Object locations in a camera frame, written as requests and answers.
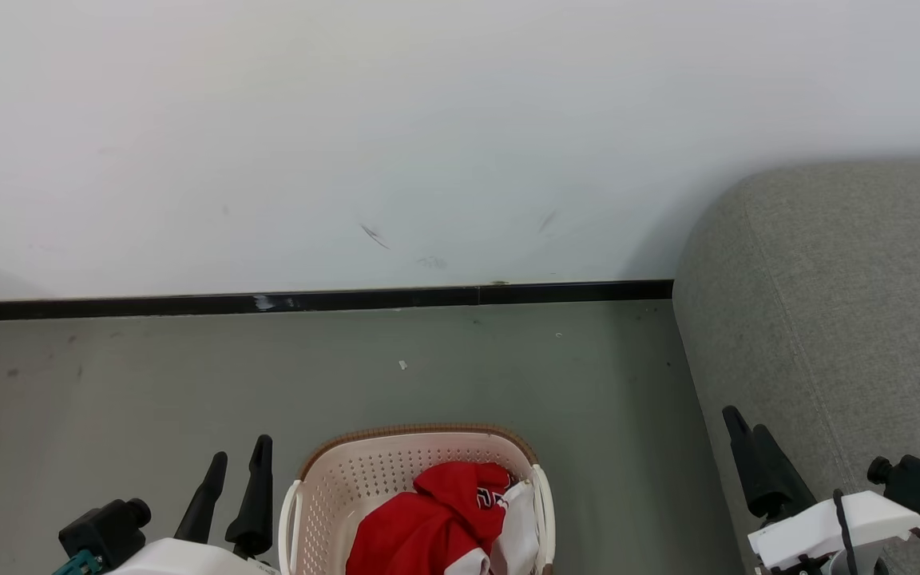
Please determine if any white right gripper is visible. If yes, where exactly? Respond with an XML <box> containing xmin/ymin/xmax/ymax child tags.
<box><xmin>722</xmin><ymin>406</ymin><xmax>920</xmax><ymax>575</ymax></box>

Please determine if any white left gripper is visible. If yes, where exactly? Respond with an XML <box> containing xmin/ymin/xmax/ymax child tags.
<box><xmin>109</xmin><ymin>434</ymin><xmax>280</xmax><ymax>575</ymax></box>

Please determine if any grey fabric sofa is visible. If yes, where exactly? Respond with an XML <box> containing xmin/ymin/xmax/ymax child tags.
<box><xmin>672</xmin><ymin>157</ymin><xmax>920</xmax><ymax>575</ymax></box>

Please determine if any cream perforated laundry basket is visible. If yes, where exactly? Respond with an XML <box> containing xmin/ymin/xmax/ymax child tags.
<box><xmin>278</xmin><ymin>423</ymin><xmax>557</xmax><ymax>575</ymax></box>

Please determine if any thin black right gripper cable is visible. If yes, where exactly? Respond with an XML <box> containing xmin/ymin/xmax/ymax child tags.
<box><xmin>832</xmin><ymin>488</ymin><xmax>858</xmax><ymax>575</ymax></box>

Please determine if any teal left camera plug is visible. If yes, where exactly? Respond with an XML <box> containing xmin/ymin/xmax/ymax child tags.
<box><xmin>53</xmin><ymin>549</ymin><xmax>103</xmax><ymax>575</ymax></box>

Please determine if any black wall baseboard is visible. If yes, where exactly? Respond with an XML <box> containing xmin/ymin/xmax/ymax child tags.
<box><xmin>0</xmin><ymin>280</ymin><xmax>674</xmax><ymax>323</ymax></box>

